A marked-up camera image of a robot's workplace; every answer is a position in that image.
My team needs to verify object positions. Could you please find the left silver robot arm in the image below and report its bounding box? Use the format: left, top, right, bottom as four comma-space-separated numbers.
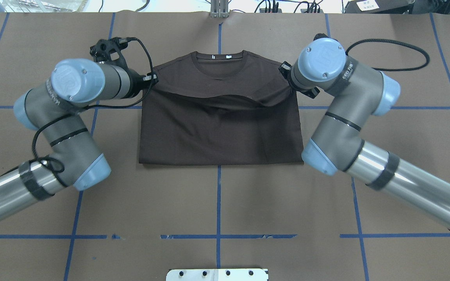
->
0, 59, 158, 221

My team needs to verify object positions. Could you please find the white camera mast pedestal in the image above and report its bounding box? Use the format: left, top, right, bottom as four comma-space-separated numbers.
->
166, 268, 270, 281

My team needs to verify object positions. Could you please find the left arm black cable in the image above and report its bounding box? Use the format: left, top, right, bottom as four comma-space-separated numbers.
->
32, 37, 155, 174

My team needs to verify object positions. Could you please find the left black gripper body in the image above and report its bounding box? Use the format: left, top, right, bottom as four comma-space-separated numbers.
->
130, 72, 159, 98

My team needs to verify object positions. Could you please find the dark brown t-shirt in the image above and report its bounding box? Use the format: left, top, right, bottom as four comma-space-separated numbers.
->
138, 50, 304, 166

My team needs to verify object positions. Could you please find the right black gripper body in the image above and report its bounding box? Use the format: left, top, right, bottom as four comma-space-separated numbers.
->
279, 61, 320, 98

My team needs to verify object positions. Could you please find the aluminium frame post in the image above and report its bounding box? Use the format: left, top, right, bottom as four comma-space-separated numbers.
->
208, 0, 230, 18

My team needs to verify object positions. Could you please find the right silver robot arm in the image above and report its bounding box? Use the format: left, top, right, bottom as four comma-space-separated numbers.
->
279, 33, 450, 232

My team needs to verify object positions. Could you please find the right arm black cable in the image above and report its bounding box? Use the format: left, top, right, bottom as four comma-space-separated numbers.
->
345, 38, 430, 72

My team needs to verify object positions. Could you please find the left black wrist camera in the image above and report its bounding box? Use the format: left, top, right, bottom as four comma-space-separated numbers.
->
89, 37, 128, 68

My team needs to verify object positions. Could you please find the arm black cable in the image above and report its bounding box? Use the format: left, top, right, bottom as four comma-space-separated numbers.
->
32, 37, 155, 174
345, 38, 430, 72

